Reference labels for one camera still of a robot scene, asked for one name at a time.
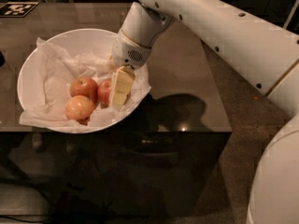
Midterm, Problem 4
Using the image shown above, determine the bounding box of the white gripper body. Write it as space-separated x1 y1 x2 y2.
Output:
111 29 152 69

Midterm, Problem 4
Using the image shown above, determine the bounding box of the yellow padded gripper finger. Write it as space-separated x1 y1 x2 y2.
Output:
109 66 135 109

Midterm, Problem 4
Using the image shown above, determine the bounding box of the pale red apple front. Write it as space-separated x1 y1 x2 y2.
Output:
64 95 95 120

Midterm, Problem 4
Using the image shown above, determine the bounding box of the dark glossy table cabinet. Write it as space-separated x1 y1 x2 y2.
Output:
0 2 233 219

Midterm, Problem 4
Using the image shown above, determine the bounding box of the black white fiducial marker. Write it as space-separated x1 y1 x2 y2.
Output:
0 2 38 18

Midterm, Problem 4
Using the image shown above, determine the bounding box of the small black object left edge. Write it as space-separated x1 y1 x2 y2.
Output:
0 51 6 67

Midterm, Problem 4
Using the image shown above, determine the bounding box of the white crumpled paper liner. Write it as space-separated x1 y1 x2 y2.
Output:
18 36 152 130

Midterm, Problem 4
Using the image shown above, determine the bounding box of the black cable on floor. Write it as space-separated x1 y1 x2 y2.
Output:
0 214 48 224

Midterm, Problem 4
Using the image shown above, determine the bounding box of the white bowl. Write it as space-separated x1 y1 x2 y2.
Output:
17 27 150 134

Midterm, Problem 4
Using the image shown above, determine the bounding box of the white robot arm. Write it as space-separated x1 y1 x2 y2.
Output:
112 0 299 224

